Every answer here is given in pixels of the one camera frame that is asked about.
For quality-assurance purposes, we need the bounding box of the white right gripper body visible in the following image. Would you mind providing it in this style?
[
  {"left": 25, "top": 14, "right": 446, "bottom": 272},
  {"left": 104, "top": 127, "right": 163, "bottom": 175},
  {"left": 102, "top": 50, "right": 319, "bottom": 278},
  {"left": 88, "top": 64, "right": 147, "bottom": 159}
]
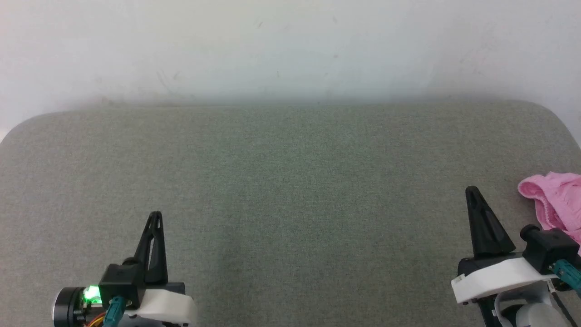
[{"left": 450, "top": 251, "right": 560, "bottom": 327}]

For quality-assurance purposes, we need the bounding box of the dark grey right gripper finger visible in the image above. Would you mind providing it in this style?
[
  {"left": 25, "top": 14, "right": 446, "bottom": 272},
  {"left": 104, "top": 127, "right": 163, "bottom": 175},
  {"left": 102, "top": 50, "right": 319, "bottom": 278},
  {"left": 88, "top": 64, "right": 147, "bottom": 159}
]
[{"left": 465, "top": 185, "right": 517, "bottom": 259}]

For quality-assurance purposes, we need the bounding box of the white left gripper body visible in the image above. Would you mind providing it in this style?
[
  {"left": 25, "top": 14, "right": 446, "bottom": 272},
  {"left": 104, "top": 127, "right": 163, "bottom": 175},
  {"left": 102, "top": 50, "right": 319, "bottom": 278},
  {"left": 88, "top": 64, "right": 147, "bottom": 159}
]
[{"left": 52, "top": 281, "right": 198, "bottom": 327}]

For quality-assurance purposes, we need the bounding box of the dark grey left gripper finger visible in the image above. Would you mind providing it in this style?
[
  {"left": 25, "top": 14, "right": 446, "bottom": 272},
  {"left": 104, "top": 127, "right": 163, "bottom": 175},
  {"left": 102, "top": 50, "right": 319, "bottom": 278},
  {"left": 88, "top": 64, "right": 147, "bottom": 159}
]
[
  {"left": 134, "top": 213, "right": 158, "bottom": 274},
  {"left": 144, "top": 211, "right": 169, "bottom": 285}
]

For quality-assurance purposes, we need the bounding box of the pink cloth garment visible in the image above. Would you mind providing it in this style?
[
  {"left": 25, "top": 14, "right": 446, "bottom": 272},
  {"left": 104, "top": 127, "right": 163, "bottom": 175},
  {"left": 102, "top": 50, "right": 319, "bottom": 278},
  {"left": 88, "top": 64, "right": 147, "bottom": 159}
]
[{"left": 517, "top": 172, "right": 581, "bottom": 256}]

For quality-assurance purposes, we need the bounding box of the teal left camera cable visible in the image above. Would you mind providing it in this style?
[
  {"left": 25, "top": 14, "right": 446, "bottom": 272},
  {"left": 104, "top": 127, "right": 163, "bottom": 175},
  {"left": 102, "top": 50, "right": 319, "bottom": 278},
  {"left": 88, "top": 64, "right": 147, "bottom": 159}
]
[{"left": 103, "top": 295, "right": 126, "bottom": 327}]

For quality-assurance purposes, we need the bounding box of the teal camera cable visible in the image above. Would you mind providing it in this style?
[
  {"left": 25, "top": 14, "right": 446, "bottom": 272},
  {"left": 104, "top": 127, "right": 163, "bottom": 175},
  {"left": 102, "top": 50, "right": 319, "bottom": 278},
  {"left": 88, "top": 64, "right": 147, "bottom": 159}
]
[
  {"left": 550, "top": 259, "right": 581, "bottom": 292},
  {"left": 103, "top": 295, "right": 126, "bottom": 327}
]

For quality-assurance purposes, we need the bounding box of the teal right camera cable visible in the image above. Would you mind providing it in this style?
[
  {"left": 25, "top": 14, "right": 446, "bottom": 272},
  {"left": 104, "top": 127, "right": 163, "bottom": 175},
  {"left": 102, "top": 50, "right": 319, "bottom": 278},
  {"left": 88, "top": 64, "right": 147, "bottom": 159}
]
[{"left": 550, "top": 259, "right": 581, "bottom": 292}]

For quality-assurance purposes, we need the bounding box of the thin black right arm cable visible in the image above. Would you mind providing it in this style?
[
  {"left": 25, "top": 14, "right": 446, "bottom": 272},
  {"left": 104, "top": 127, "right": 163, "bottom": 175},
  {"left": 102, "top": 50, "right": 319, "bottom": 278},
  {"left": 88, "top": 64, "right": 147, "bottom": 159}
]
[{"left": 547, "top": 278, "right": 581, "bottom": 327}]

